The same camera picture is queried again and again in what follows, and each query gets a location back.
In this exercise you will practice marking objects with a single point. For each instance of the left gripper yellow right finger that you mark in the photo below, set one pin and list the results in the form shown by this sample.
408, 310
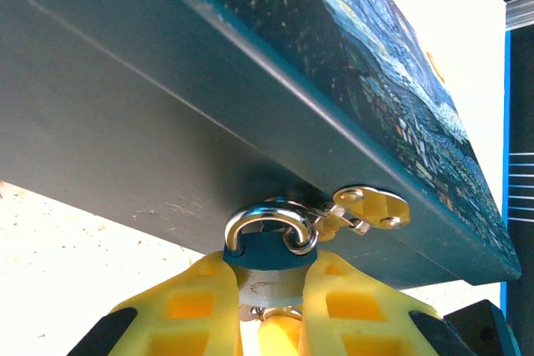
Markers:
354, 310

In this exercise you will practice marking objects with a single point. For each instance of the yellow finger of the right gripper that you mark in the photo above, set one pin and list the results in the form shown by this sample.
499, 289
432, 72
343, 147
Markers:
277, 337

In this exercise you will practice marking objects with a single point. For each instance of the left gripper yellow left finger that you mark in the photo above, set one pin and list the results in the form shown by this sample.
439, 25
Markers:
187, 306

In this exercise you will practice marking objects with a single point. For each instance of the small blue padlock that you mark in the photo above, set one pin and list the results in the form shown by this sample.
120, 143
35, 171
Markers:
267, 247

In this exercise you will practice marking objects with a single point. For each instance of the dark teal painted box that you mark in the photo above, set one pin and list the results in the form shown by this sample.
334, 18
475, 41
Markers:
167, 101

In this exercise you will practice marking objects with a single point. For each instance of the gold box hasp latch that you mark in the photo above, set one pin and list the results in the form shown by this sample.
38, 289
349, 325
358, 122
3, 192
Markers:
375, 206

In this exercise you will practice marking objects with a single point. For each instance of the blue table edge strip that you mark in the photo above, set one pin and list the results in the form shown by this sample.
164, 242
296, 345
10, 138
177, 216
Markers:
508, 122

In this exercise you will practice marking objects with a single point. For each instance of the aluminium frame post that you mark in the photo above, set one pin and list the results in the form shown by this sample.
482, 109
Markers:
519, 12

